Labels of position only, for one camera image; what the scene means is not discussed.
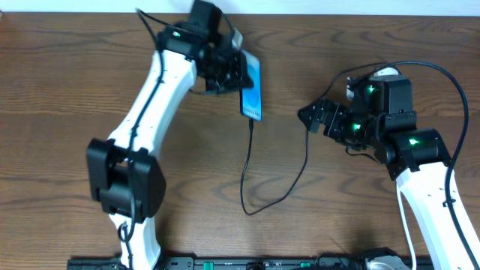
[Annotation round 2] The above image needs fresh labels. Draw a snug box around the blue Samsung smartphone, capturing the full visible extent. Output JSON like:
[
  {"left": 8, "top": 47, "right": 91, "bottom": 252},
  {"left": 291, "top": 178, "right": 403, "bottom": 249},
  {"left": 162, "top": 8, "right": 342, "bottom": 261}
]
[{"left": 240, "top": 50, "right": 263, "bottom": 122}]

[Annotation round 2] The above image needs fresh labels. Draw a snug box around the black USB charging cable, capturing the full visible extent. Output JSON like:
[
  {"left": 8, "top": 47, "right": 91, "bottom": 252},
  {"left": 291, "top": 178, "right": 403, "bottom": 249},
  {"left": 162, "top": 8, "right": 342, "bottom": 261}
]
[{"left": 239, "top": 61, "right": 402, "bottom": 217}]

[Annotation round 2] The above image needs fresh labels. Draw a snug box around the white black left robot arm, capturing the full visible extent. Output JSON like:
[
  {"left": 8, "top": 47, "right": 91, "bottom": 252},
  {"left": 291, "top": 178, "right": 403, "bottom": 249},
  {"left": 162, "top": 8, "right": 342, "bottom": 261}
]
[{"left": 86, "top": 1, "right": 260, "bottom": 269}]

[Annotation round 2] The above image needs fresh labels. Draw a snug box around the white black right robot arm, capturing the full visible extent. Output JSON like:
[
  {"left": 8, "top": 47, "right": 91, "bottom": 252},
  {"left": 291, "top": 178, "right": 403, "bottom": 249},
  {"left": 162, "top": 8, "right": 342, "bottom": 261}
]
[{"left": 298, "top": 74, "right": 479, "bottom": 269}]

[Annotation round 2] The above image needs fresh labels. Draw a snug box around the white power strip cord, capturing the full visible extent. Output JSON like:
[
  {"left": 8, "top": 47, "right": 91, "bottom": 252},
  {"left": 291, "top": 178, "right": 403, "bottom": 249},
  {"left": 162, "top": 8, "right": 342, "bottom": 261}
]
[{"left": 395, "top": 187, "right": 418, "bottom": 270}]

